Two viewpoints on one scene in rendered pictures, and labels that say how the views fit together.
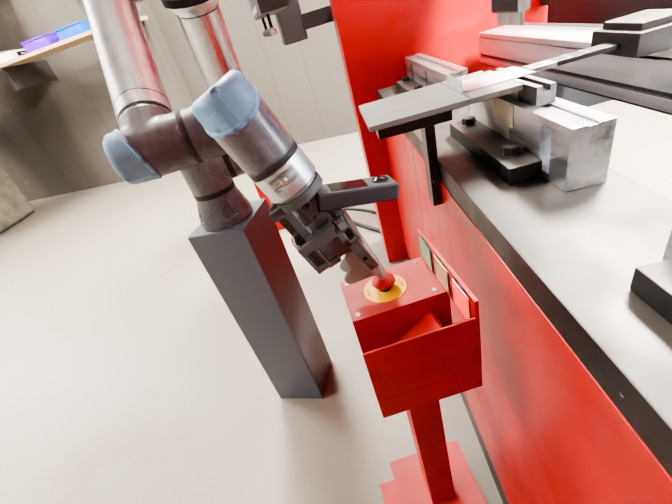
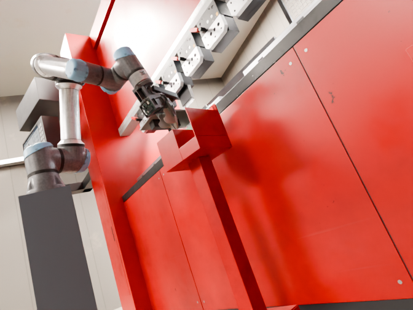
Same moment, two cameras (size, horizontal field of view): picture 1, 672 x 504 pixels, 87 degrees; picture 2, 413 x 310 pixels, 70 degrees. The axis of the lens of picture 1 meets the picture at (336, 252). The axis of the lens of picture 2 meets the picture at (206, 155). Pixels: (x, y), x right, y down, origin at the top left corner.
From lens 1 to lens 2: 1.07 m
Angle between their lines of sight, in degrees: 66
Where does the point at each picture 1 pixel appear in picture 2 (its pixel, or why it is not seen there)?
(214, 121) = (125, 51)
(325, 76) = not seen: hidden behind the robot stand
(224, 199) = (55, 174)
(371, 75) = (118, 189)
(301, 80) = (21, 286)
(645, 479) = (267, 82)
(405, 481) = not seen: outside the picture
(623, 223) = not seen: hidden behind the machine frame
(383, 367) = (193, 116)
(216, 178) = (53, 162)
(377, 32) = (120, 170)
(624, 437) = (260, 83)
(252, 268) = (69, 218)
